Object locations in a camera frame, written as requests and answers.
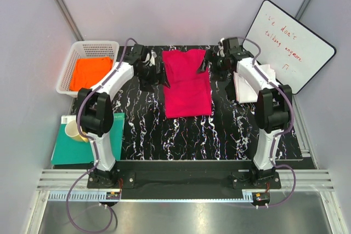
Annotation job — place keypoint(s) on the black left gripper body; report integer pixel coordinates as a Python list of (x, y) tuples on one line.
[(148, 77)]

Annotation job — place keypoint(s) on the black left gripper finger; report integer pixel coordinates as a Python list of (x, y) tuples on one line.
[(164, 81), (161, 68)]

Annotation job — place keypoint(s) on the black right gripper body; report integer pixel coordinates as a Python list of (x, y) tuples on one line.
[(220, 68)]

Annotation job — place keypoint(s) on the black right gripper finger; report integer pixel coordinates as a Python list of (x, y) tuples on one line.
[(207, 57), (202, 69)]

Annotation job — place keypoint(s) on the crimson red t shirt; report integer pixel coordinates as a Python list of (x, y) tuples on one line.
[(189, 94)]

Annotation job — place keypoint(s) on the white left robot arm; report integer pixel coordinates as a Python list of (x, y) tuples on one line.
[(95, 116)]

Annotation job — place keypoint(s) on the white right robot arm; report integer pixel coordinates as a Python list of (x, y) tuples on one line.
[(273, 111)]

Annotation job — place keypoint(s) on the folded white t shirt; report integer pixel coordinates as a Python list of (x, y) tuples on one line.
[(243, 91)]

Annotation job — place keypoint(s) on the black marbled table mat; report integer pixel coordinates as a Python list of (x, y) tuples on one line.
[(229, 133)]

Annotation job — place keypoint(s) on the orange t shirt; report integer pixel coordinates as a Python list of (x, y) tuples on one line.
[(89, 71)]

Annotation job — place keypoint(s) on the cream yellow mug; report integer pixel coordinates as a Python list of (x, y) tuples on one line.
[(71, 130)]

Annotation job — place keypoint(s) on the green paper folder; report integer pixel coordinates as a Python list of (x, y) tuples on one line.
[(68, 151)]

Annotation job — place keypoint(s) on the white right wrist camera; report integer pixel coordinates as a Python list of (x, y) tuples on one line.
[(220, 51)]

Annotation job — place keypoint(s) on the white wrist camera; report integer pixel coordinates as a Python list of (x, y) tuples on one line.
[(220, 51), (150, 58)]

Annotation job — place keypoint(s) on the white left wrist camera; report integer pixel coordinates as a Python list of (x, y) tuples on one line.
[(150, 58)]

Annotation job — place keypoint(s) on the white whiteboard black frame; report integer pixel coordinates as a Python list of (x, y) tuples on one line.
[(292, 50)]

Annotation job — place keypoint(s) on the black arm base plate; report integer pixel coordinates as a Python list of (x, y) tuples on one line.
[(255, 176)]

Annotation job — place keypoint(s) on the aluminium frame rail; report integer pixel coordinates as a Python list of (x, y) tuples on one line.
[(284, 180)]

